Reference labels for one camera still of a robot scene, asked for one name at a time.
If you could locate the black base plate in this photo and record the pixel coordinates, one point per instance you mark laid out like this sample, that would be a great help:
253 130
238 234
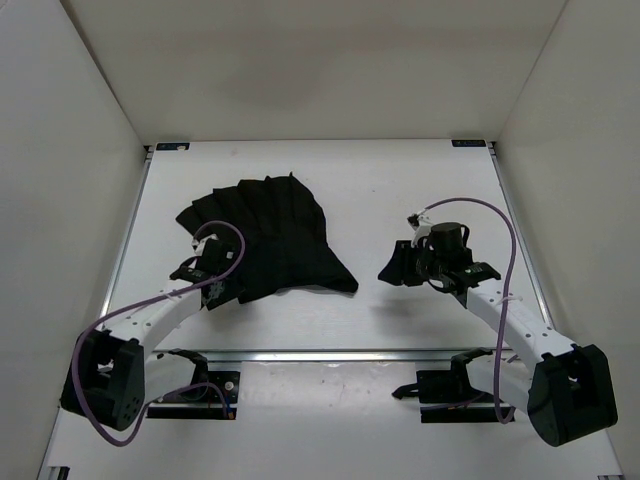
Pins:
443 403
219 404

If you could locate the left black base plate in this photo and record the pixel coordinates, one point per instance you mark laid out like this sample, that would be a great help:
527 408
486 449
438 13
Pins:
219 404

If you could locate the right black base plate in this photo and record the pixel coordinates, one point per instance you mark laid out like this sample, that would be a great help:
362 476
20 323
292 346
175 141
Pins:
443 403

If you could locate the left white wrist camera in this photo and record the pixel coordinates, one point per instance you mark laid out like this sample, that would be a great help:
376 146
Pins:
199 245

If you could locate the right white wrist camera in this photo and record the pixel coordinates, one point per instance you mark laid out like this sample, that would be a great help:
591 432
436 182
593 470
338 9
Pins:
422 226

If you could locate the black pleated skirt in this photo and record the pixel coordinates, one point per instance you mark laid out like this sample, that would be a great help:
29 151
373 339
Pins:
285 233

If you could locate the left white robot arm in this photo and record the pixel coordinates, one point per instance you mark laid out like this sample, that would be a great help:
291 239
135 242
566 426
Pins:
116 370

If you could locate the right blue corner label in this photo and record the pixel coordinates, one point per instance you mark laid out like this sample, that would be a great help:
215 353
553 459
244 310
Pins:
468 143

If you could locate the blue corner label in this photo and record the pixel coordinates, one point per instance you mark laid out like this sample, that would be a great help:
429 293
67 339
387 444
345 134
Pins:
468 143
172 146

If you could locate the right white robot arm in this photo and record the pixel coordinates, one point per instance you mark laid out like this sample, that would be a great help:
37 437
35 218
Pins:
565 389

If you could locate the aluminium front rail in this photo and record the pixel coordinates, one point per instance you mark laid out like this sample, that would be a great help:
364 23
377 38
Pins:
329 356

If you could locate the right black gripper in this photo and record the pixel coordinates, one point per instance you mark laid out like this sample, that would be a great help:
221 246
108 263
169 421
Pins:
398 271

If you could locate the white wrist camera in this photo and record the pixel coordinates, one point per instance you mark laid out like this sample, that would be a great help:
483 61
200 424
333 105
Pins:
422 226
199 245

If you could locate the left blue corner label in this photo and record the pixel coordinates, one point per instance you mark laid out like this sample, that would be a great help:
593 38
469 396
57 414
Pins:
172 146

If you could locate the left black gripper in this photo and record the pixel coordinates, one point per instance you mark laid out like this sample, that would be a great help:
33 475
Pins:
214 300

